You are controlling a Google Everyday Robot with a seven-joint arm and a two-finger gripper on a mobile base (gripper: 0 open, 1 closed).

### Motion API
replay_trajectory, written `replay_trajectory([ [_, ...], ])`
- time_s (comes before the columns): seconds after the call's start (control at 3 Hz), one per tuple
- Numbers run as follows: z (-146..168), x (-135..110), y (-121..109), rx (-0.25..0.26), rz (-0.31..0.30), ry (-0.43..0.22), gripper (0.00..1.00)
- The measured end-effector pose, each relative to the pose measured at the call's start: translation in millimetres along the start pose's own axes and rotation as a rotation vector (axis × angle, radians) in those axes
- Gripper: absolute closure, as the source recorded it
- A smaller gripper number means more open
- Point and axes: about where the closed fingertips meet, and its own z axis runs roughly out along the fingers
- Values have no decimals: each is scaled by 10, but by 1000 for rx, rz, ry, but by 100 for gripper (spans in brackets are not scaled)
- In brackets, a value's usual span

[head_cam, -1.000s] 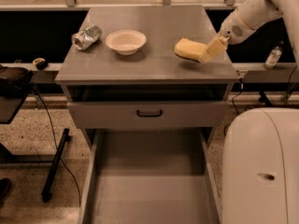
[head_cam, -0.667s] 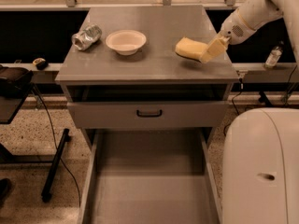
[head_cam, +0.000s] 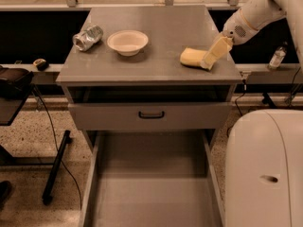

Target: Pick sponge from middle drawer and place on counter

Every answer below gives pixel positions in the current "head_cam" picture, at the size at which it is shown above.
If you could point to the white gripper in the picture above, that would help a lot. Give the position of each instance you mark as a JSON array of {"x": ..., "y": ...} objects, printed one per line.
[{"x": 237, "y": 28}]

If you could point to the yellow sponge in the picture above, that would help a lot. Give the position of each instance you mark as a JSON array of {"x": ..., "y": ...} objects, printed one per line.
[{"x": 192, "y": 57}]

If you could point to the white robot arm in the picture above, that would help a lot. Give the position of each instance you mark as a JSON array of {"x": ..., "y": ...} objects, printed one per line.
[{"x": 264, "y": 157}]

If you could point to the grey top drawer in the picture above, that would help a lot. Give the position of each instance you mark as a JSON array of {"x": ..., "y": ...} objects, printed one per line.
[{"x": 116, "y": 108}]

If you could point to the grey drawer cabinet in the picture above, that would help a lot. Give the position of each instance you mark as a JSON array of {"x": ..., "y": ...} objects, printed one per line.
[{"x": 170, "y": 30}]

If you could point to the open grey middle drawer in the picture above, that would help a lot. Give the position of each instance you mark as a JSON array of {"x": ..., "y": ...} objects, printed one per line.
[{"x": 151, "y": 179}]

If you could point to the clear plastic bottle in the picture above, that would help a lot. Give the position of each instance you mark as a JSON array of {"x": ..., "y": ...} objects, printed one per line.
[{"x": 278, "y": 56}]

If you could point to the black stand leg right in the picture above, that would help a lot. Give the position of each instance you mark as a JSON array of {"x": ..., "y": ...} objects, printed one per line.
[{"x": 268, "y": 101}]

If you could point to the white bowl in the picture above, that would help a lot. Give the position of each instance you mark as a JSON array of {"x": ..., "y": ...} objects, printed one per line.
[{"x": 127, "y": 42}]

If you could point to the crushed silver can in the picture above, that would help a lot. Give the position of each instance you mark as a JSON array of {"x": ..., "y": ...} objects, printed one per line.
[{"x": 88, "y": 37}]

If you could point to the yellow black tape measure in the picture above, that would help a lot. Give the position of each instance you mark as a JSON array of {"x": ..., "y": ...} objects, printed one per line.
[{"x": 41, "y": 64}]

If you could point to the black bag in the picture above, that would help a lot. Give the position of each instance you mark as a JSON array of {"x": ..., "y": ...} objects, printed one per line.
[{"x": 14, "y": 82}]

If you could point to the black side table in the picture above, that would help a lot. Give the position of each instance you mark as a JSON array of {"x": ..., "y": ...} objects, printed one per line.
[{"x": 47, "y": 150}]

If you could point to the black shoe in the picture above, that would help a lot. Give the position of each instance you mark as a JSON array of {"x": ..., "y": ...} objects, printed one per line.
[{"x": 5, "y": 191}]

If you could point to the black drawer handle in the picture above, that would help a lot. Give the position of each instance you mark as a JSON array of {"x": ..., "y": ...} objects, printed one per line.
[{"x": 144, "y": 115}]

